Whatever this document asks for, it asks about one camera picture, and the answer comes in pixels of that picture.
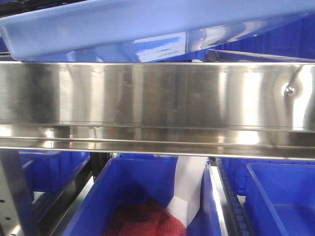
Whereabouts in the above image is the blue bin lower left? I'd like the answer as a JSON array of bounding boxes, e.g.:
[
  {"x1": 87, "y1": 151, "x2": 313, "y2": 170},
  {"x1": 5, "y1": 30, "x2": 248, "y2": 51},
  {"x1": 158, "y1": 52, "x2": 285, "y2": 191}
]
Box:
[{"x1": 19, "y1": 150, "x2": 90, "y2": 192}]

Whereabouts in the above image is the blue bin lower right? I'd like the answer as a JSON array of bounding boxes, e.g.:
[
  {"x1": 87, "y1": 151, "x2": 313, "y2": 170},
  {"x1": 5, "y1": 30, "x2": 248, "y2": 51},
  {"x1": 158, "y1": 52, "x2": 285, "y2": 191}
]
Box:
[{"x1": 244, "y1": 163, "x2": 315, "y2": 236}]

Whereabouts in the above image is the perforated steel shelf post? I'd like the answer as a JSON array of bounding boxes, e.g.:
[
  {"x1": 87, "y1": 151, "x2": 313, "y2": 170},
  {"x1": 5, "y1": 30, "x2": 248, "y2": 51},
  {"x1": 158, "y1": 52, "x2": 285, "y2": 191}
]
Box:
[{"x1": 0, "y1": 149, "x2": 40, "y2": 236}]

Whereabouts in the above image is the red mesh bag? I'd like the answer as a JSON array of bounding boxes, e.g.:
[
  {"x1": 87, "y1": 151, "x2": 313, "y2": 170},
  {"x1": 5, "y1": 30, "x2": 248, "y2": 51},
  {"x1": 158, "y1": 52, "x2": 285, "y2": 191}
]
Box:
[{"x1": 103, "y1": 200, "x2": 187, "y2": 236}]

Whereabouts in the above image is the blue plastic tray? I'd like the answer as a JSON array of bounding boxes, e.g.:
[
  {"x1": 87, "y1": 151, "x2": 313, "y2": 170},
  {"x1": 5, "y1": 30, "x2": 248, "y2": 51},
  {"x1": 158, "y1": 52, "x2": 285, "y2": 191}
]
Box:
[{"x1": 0, "y1": 0, "x2": 315, "y2": 62}]

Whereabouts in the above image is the blue bin with red mesh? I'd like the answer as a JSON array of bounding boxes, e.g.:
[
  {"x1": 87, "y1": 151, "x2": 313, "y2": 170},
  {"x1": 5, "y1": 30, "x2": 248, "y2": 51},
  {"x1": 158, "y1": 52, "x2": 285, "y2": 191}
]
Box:
[{"x1": 63, "y1": 154, "x2": 222, "y2": 236}]

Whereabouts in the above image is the stainless steel shelf rail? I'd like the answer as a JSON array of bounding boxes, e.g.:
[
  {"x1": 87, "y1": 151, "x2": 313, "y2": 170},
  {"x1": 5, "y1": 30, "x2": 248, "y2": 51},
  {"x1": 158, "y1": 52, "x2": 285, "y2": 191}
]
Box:
[{"x1": 0, "y1": 61, "x2": 315, "y2": 159}]

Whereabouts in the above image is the blue bin upper right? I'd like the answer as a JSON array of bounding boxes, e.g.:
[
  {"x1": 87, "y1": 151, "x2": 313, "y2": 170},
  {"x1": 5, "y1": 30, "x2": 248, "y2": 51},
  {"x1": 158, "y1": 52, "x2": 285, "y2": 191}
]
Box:
[{"x1": 214, "y1": 14, "x2": 315, "y2": 59}]

